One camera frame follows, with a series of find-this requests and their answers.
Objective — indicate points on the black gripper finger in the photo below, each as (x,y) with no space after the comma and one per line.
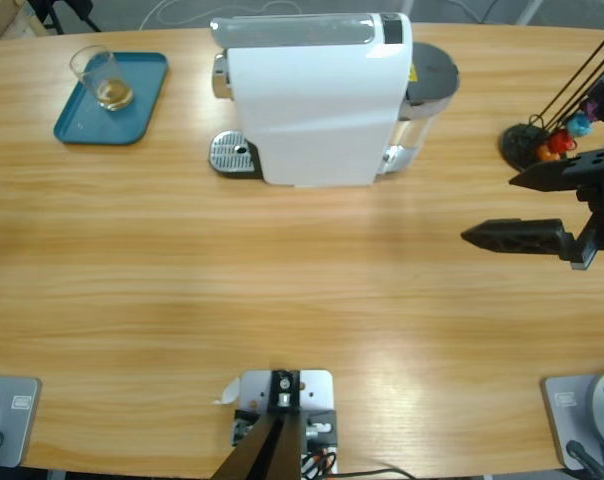
(562,172)
(514,237)

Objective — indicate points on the orange coffee capsule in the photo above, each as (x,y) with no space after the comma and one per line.
(547,152)

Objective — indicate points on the white tape tab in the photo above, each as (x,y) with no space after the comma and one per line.
(228,392)

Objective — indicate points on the purple coffee capsule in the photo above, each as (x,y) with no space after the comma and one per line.
(590,109)

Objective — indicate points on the black chair legs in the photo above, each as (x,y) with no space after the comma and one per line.
(67,12)

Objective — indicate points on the silver coffee machine lever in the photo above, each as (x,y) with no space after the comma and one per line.
(292,31)

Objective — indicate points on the white capsule coffee machine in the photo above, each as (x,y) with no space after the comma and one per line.
(322,115)

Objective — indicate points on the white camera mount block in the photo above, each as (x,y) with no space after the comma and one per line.
(317,395)

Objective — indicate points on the wooden crate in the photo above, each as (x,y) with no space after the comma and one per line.
(2,17)

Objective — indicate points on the clear water tank grey lid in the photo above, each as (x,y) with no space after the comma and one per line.
(432,70)

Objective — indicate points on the red coffee capsule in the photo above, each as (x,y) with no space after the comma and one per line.
(562,141)

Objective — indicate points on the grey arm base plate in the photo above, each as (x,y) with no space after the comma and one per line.
(564,415)
(17,420)

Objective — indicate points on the grey metal leg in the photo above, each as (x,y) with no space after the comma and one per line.
(408,6)

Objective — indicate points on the teal plastic serving tray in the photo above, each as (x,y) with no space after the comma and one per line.
(132,110)

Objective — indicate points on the black drip tray metal grate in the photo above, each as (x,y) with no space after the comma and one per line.
(229,150)

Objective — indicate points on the light blue coffee capsule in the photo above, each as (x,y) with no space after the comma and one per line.
(578,125)

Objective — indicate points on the clear glass cup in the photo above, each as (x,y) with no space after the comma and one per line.
(107,82)

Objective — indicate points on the black camera post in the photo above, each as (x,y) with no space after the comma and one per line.
(262,450)

